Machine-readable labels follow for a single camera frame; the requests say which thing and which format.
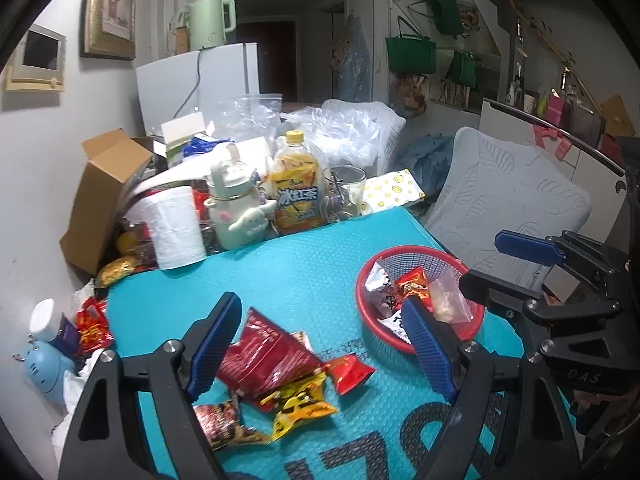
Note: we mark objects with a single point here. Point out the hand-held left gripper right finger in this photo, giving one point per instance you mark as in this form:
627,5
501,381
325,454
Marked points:
427,345

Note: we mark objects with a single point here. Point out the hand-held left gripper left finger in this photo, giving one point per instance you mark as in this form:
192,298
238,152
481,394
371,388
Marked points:
215,345

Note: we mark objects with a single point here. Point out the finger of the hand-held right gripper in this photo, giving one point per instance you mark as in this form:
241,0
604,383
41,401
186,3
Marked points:
495,290
525,247

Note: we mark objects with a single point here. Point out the white snack packet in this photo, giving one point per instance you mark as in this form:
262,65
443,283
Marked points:
395,327
382,290

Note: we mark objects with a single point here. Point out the clear plastic snack bag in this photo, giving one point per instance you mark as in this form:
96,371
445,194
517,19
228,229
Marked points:
450,300

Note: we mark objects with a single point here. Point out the dark red snack bag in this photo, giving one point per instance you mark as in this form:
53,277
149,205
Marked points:
270,360

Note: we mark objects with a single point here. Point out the red plastic basket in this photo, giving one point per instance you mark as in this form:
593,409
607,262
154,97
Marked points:
372,325

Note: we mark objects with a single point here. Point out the red cartoon snack packet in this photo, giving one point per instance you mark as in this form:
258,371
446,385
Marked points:
415,285

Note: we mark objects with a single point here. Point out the red and black snack packet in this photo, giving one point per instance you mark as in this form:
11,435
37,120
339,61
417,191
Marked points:
220,422

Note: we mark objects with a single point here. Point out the small red snack packet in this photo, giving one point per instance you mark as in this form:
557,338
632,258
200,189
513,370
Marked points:
347,372

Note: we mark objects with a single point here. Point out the yellow snack packet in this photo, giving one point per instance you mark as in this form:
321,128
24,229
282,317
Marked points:
300,402

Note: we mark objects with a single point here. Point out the person's right hand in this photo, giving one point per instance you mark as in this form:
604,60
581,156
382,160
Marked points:
595,402

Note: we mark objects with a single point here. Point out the grey cushion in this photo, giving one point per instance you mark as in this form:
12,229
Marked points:
500,195

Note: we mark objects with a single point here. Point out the red ribbon bow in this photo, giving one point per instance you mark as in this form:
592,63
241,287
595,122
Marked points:
552,140

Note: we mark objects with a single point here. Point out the teal bubble mat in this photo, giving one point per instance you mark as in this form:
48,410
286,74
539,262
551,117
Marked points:
310,270

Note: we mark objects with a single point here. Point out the paper towel roll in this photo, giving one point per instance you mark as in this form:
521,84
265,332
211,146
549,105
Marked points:
175,230

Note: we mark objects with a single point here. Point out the red foil packet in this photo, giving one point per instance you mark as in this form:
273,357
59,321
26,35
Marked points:
92,327

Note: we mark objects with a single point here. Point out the yellow noodle packet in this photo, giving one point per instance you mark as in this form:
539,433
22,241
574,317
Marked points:
115,270

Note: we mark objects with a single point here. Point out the mint green water bottle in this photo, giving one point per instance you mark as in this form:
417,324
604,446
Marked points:
235,220

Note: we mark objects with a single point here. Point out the blue grey cloth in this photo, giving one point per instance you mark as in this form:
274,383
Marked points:
425,160

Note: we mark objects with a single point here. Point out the pink gift bag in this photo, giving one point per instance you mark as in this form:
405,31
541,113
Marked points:
556,109

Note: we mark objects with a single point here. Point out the yellow smiley tissue pack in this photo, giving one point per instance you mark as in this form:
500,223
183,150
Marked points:
390,190

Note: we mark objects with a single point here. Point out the crumpled tissue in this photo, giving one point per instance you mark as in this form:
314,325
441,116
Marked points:
75,385

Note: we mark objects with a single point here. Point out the iced tea bottle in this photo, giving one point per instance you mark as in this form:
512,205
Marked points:
297,205

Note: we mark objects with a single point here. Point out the blue deer humidifier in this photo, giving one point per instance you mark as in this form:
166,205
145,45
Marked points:
47,370

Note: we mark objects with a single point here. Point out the glass cup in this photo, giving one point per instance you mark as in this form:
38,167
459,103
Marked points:
345,195

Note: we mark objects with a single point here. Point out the white lid jar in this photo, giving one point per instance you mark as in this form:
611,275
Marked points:
45,317

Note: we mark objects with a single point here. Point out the green tote bag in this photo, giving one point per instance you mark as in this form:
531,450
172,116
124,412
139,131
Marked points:
445,12
410,55
462,70

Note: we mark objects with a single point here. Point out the cardboard box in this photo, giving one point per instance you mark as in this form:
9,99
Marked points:
100,195

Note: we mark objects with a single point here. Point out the patterned hanging bag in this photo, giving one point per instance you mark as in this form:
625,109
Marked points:
407,95

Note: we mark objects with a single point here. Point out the blue white pouch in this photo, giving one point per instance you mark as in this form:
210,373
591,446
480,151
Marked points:
200,144

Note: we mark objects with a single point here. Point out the clear plastic bag pile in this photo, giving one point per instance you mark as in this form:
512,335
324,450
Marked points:
350,125

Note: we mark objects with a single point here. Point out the white green carton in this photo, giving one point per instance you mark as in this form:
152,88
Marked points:
182,132

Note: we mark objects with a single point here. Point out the clear zip bag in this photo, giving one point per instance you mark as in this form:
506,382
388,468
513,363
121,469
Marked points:
250,115

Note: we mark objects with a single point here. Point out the white mini fridge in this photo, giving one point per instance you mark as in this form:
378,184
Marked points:
220,75

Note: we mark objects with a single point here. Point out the dark door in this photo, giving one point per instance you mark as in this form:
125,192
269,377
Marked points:
275,60

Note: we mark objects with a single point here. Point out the green electric kettle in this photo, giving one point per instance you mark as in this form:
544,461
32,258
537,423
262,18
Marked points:
210,22

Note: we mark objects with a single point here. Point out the framed picture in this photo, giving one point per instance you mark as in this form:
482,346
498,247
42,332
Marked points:
112,5

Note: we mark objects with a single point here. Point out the black curved rail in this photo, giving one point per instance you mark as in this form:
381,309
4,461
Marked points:
550,127

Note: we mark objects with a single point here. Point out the wall intercom panel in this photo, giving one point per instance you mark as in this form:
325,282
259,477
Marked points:
37,55

